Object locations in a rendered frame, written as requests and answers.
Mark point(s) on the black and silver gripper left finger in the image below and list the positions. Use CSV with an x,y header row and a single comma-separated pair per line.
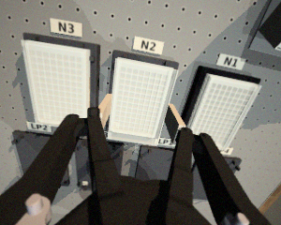
x,y
29,200

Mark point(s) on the grey perforated base plate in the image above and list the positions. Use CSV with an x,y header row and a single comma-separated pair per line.
x,y
194,33

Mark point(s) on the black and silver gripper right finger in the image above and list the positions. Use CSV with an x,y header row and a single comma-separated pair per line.
x,y
229,203

